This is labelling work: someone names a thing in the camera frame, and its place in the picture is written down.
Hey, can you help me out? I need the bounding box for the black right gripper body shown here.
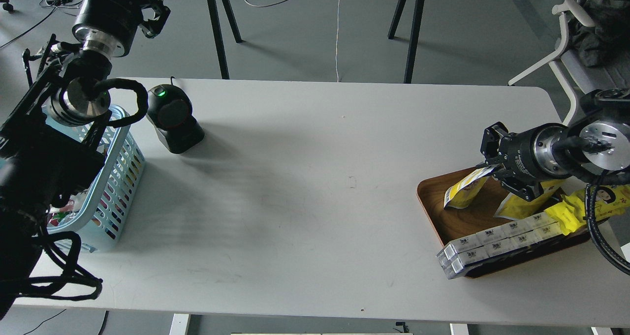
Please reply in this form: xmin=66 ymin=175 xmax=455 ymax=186
xmin=498 ymin=123 xmax=569 ymax=184

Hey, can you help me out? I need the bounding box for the black barcode scanner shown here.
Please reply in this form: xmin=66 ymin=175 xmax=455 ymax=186
xmin=147 ymin=76 xmax=205 ymax=155

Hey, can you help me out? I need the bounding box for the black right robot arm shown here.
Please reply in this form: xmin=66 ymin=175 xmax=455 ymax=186
xmin=477 ymin=88 xmax=630 ymax=201

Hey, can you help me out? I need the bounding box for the red white snack bag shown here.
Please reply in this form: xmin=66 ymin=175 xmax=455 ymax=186
xmin=48 ymin=192 xmax=88 ymax=227

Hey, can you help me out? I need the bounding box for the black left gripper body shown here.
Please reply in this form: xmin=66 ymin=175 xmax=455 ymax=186
xmin=72 ymin=0 xmax=142 ymax=57

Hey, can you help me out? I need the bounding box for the bright yellow snack bag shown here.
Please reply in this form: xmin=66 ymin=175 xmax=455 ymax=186
xmin=544 ymin=185 xmax=630 ymax=236

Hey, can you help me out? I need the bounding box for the white boxed snack pack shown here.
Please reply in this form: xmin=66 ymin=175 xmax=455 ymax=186
xmin=435 ymin=212 xmax=563 ymax=279

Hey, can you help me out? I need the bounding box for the yellow white snack pouch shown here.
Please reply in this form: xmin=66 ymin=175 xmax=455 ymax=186
xmin=443 ymin=165 xmax=497 ymax=210

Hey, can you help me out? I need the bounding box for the light blue plastic basket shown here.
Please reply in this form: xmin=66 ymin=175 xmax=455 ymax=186
xmin=47 ymin=127 xmax=146 ymax=253

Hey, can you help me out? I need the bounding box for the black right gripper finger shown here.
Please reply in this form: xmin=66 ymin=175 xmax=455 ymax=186
xmin=481 ymin=122 xmax=509 ymax=165
xmin=492 ymin=168 xmax=544 ymax=201

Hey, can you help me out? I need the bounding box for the yellow blue snack pouch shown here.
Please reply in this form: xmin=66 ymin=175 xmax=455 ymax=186
xmin=494 ymin=180 xmax=566 ymax=220

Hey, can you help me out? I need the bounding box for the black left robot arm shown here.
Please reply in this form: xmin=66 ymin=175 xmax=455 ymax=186
xmin=1 ymin=0 xmax=171 ymax=316

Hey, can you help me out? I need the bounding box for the brown wooden tray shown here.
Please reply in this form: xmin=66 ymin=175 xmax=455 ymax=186
xmin=416 ymin=168 xmax=589 ymax=278

